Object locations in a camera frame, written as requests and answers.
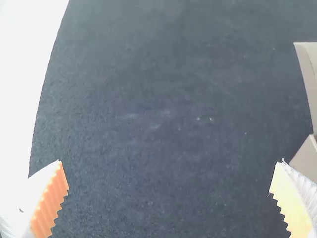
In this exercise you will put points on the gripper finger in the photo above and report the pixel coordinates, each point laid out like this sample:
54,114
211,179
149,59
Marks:
297,203
37,198

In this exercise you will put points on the cardboard box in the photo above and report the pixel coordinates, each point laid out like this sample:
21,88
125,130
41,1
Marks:
310,86

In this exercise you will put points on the black mat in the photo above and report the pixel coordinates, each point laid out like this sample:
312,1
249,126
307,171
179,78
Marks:
161,99

